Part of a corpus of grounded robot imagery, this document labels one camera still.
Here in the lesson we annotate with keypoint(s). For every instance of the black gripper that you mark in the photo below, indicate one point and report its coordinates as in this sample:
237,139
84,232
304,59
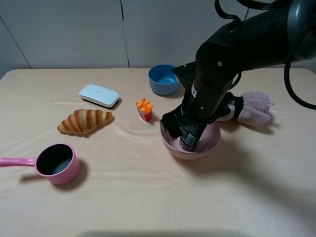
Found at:
205,88

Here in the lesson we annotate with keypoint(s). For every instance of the pink rolled towel black band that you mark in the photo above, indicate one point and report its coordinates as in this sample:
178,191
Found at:
251,108

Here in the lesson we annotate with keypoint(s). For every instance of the toy french fries red box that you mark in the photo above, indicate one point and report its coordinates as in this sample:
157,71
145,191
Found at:
144,108

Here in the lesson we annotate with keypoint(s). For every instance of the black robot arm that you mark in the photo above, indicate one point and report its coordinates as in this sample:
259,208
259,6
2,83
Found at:
284,32

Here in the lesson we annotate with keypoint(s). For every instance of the white and black eraser box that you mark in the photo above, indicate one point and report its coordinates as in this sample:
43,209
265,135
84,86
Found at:
99,95

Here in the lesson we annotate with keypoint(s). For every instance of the dark brown bottle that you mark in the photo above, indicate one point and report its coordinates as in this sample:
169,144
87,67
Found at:
187,140

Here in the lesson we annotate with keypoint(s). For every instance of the blue plastic bowl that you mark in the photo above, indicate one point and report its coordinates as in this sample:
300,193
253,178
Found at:
162,80

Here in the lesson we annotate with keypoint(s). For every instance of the pink saucepan with handle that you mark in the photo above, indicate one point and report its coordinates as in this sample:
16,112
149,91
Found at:
57,163

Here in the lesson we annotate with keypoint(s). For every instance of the toy croissant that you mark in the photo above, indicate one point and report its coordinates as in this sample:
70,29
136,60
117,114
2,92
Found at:
84,122

